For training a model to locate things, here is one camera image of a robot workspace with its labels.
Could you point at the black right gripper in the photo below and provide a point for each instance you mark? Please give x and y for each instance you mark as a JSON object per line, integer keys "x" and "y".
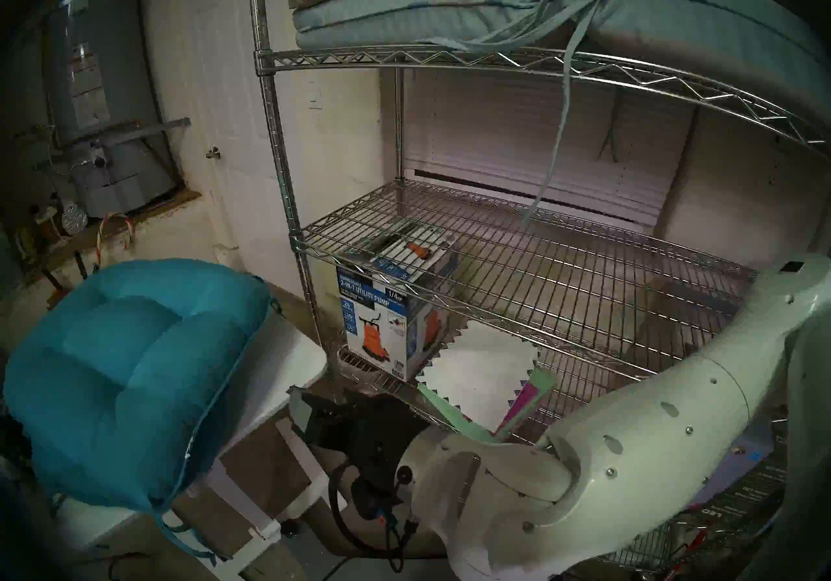
{"x": 370, "y": 443}

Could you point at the teal tufted seat cushion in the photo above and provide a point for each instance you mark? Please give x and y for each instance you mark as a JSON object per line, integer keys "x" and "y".
{"x": 188, "y": 537}
{"x": 130, "y": 378}

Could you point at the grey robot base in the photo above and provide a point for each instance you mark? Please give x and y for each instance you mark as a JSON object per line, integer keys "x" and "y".
{"x": 337, "y": 560}

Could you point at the light blue cushion with ties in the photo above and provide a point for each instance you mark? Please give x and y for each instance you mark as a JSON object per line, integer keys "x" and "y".
{"x": 422, "y": 8}

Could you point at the white folding table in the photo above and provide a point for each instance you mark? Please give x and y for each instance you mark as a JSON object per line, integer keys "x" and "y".
{"x": 285, "y": 359}

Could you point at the blue utility pump box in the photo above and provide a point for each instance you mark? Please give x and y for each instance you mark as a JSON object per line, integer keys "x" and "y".
{"x": 370, "y": 326}

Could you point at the white zigzag paper stack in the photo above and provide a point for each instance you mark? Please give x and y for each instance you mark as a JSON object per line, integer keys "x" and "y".
{"x": 448, "y": 417}

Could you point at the white zigzag edged paper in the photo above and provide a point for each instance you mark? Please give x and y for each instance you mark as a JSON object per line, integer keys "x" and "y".
{"x": 480, "y": 372}

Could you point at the pink paper sheet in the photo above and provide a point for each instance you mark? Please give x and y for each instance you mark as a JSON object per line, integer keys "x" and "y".
{"x": 522, "y": 401}

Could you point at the striped candy cane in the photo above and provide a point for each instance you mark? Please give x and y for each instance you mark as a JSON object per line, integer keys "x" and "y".
{"x": 99, "y": 239}

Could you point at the crumpled silver foil piece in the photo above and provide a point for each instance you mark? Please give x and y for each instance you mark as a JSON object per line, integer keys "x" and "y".
{"x": 73, "y": 216}

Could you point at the white panel door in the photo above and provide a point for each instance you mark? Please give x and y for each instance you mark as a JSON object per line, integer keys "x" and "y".
{"x": 240, "y": 99}

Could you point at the white window blinds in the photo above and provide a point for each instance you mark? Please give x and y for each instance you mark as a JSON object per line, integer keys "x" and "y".
{"x": 519, "y": 131}

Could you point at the grey water heater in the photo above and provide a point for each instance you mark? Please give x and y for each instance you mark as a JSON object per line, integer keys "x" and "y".
{"x": 97, "y": 34}

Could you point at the LED lamp box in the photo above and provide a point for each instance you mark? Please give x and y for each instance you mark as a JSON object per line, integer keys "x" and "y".
{"x": 746, "y": 476}

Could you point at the white light switch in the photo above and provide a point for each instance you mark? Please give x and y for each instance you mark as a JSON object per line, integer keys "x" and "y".
{"x": 314, "y": 92}

